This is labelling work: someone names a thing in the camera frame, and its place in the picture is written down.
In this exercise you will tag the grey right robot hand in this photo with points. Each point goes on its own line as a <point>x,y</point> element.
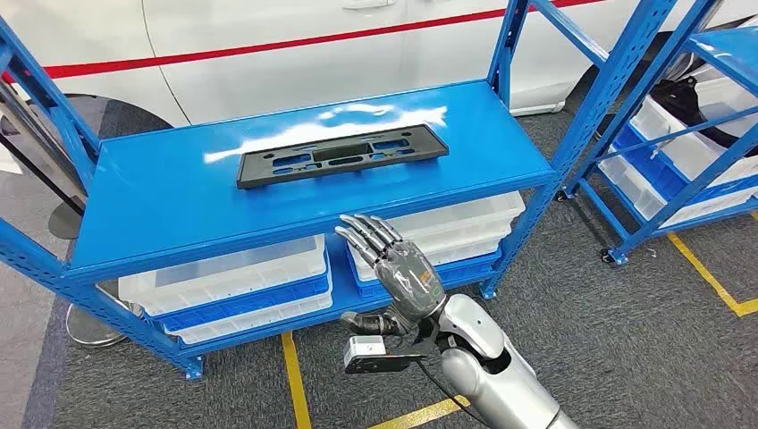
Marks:
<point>408,278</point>

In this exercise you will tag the black plastic plate part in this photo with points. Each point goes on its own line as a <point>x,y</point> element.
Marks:
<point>251,170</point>

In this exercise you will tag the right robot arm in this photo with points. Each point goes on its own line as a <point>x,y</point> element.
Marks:
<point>491,379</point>

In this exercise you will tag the blue metal shelf rack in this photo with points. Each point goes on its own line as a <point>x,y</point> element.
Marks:
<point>728,53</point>
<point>177,195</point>

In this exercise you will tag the white car red stripe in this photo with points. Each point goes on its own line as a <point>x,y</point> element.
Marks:
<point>266,77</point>

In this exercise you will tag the round metal stanchion base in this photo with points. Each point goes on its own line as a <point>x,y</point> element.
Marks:
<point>65,225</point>
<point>95,328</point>

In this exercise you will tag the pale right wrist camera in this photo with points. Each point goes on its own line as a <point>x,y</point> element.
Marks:
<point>364,348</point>

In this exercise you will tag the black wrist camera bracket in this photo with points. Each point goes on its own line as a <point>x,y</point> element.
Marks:
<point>385,362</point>

